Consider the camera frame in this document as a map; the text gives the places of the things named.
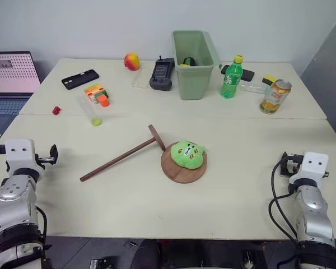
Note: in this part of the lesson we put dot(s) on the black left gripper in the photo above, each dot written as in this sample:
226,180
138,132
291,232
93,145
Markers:
41,160

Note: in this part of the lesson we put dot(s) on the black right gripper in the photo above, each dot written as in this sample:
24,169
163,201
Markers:
294,166

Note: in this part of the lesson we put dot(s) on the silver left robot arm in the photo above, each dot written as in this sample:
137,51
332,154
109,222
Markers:
15,207

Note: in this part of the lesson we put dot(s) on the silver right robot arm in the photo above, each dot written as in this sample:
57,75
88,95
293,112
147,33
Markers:
313,213

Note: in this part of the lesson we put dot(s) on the wooden mallet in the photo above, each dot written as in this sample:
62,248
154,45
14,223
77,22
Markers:
123,157

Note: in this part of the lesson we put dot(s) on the green plush toy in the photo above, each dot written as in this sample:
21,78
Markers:
188,154

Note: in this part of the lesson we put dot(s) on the round wooden board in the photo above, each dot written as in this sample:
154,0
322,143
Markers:
182,175

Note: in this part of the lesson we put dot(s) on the small red block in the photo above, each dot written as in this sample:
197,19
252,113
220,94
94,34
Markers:
56,110

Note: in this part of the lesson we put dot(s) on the clear tube with green cap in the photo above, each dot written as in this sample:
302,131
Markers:
90,110

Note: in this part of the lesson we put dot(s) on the orange drink can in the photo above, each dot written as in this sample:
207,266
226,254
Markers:
275,96

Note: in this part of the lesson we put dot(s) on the orange green toy blocks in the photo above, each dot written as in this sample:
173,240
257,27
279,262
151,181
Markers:
97,95

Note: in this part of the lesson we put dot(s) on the black phone case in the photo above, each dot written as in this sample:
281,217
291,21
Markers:
80,79

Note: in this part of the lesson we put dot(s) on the open laptop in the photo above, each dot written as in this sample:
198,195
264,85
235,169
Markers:
8,84

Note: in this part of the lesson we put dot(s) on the yellow black sponge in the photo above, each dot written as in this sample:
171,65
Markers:
268,79

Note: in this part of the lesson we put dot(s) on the black smartphone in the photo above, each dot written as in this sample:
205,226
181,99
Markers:
242,74

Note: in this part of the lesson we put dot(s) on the green soda bottle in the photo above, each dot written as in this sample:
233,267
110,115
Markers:
230,79

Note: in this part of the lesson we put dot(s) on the clear phone case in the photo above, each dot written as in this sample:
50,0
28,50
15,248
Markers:
141,80

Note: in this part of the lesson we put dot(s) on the black box with label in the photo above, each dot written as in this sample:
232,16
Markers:
99,264

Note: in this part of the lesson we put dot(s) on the red yellow toy apple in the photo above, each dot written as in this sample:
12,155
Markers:
131,61

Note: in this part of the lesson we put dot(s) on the green plastic bin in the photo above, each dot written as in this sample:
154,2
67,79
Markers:
194,75

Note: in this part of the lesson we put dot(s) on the black handheld controller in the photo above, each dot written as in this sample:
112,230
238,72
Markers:
162,75

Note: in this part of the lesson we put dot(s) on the dark rounded shape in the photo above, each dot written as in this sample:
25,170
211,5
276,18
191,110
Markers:
147,255

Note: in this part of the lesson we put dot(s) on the black green round object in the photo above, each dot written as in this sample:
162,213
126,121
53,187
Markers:
189,61

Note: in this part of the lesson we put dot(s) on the yellow object in bin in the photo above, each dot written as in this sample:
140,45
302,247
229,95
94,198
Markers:
183,65

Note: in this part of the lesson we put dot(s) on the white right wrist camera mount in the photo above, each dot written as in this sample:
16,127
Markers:
315,165

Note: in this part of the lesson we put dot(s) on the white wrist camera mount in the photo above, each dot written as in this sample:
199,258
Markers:
18,157
315,165

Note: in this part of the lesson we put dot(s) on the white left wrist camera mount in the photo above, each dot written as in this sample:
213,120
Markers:
18,157

